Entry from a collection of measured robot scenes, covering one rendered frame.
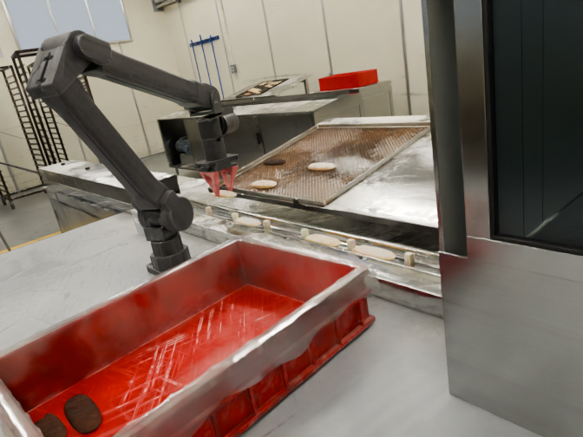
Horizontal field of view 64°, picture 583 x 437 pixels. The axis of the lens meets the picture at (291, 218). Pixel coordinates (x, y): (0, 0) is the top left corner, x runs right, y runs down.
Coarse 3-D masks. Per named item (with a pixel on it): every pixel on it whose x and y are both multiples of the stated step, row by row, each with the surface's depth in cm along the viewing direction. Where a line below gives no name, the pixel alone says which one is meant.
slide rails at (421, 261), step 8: (200, 208) 143; (224, 216) 132; (232, 216) 130; (240, 216) 128; (272, 224) 117; (296, 232) 108; (312, 232) 107; (344, 240) 99; (400, 256) 87; (424, 264) 82; (432, 264) 82
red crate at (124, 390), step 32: (256, 288) 91; (192, 320) 83; (224, 320) 81; (256, 320) 79; (352, 320) 69; (128, 352) 76; (160, 352) 75; (192, 352) 73; (224, 352) 72; (320, 352) 65; (96, 384) 70; (128, 384) 68; (160, 384) 67; (256, 384) 57; (288, 384) 60; (32, 416) 65; (64, 416) 64; (128, 416) 62; (224, 416) 54; (256, 416) 56
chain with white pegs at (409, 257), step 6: (0, 162) 392; (18, 168) 336; (24, 168) 323; (210, 210) 135; (234, 216) 124; (264, 222) 114; (270, 228) 115; (306, 234) 104; (348, 240) 93; (354, 240) 93; (348, 246) 94; (354, 246) 94; (408, 252) 83; (408, 258) 83; (414, 258) 83; (408, 264) 83; (414, 264) 84; (426, 270) 82
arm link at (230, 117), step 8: (216, 96) 116; (216, 104) 116; (192, 112) 119; (200, 112) 119; (208, 112) 116; (216, 112) 116; (224, 112) 122; (232, 112) 126; (224, 120) 122; (232, 120) 124; (232, 128) 125
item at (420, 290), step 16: (80, 192) 201; (128, 208) 161; (192, 224) 126; (208, 224) 122; (224, 224) 120; (208, 240) 123; (224, 240) 115; (272, 240) 103; (288, 240) 101; (352, 256) 88; (384, 272) 79; (400, 272) 78; (416, 272) 77; (384, 288) 78; (400, 288) 75; (416, 288) 73; (432, 288) 72; (400, 304) 77; (416, 304) 73; (432, 304) 71
